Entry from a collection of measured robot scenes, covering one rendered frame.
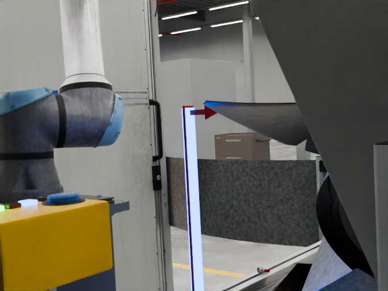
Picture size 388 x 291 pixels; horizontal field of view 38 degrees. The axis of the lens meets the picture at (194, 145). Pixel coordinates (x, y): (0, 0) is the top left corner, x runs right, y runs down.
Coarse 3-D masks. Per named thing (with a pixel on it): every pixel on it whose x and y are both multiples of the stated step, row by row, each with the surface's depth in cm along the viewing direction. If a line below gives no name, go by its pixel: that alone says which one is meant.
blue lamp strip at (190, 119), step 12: (192, 108) 90; (192, 120) 90; (192, 132) 90; (192, 144) 90; (192, 156) 90; (192, 168) 90; (192, 180) 90; (192, 192) 90; (192, 204) 90; (192, 216) 90; (192, 228) 90; (192, 240) 90
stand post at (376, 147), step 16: (384, 144) 35; (384, 160) 35; (384, 176) 35; (384, 192) 35; (384, 208) 35; (384, 224) 35; (384, 240) 35; (384, 256) 35; (384, 272) 35; (384, 288) 36
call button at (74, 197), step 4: (64, 192) 74; (68, 192) 74; (48, 196) 71; (52, 196) 71; (56, 196) 71; (60, 196) 70; (64, 196) 70; (68, 196) 71; (72, 196) 71; (76, 196) 71; (48, 200) 71; (52, 200) 70; (56, 200) 70; (60, 200) 70; (64, 200) 70; (68, 200) 70; (72, 200) 71; (76, 200) 71
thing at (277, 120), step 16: (224, 112) 80; (240, 112) 79; (256, 112) 78; (272, 112) 78; (288, 112) 78; (256, 128) 87; (272, 128) 86; (288, 128) 86; (304, 128) 86; (288, 144) 92
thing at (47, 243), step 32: (0, 224) 60; (32, 224) 63; (64, 224) 66; (96, 224) 70; (0, 256) 60; (32, 256) 63; (64, 256) 66; (96, 256) 70; (0, 288) 60; (32, 288) 63
